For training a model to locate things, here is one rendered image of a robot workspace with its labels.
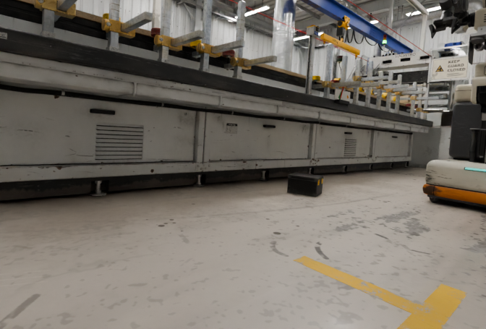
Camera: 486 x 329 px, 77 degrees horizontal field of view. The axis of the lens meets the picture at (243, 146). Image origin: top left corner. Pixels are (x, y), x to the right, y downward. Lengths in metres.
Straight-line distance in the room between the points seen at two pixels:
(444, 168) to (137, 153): 1.87
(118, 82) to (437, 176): 1.95
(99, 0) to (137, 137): 7.86
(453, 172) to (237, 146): 1.39
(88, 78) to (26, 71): 0.22
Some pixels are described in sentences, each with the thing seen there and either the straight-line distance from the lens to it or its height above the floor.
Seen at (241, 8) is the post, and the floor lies 1.12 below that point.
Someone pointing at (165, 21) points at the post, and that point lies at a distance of 1.68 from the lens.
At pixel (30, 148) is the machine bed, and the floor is 0.24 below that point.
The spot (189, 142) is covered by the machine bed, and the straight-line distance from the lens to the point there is 1.99.
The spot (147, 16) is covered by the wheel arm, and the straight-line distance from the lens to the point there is 1.35.
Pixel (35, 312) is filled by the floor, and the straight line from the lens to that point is 0.81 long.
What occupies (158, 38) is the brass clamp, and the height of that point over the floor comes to 0.81.
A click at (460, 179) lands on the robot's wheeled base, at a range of 2.28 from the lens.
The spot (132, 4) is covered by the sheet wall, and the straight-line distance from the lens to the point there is 9.82.
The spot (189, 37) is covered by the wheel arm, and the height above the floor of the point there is 0.80.
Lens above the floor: 0.39
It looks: 3 degrees down
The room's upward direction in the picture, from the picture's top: 4 degrees clockwise
